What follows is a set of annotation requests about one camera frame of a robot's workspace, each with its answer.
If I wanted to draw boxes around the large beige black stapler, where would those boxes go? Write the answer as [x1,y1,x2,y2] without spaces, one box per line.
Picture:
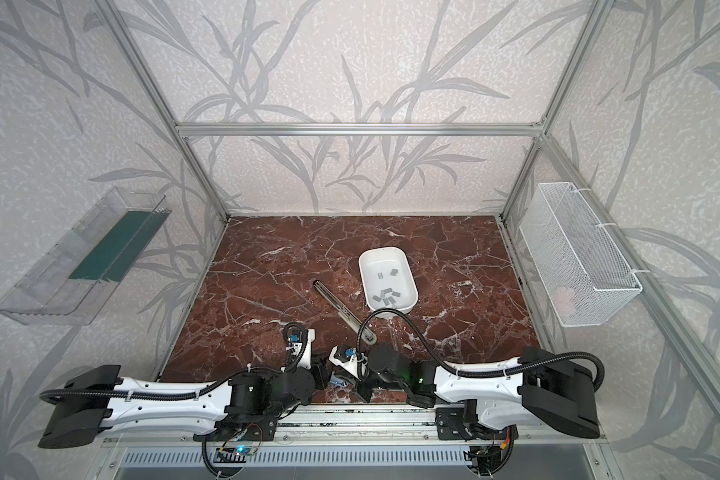
[312,280,378,346]

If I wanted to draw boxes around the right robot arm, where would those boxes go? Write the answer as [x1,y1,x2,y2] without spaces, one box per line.
[331,343,605,439]

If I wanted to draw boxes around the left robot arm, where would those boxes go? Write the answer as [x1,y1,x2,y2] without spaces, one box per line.
[38,355,333,449]

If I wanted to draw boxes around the white oval tray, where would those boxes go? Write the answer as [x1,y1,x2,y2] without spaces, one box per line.
[358,247,419,314]

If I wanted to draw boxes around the staple strips in tray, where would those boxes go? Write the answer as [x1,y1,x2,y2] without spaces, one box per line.
[367,267,411,310]

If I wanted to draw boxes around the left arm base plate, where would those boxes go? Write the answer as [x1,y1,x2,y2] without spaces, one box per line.
[208,415,278,442]

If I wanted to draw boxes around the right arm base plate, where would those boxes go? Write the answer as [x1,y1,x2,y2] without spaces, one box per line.
[435,401,518,442]

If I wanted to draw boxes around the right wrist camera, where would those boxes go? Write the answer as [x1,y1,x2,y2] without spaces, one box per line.
[329,344,359,379]

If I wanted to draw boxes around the aluminium front rail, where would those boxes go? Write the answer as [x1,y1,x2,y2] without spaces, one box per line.
[102,404,605,447]

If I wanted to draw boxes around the white wire mesh basket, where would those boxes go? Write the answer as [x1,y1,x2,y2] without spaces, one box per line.
[520,182,643,328]

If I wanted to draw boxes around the clear acrylic wall shelf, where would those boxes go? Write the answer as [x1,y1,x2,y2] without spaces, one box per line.
[0,187,172,326]

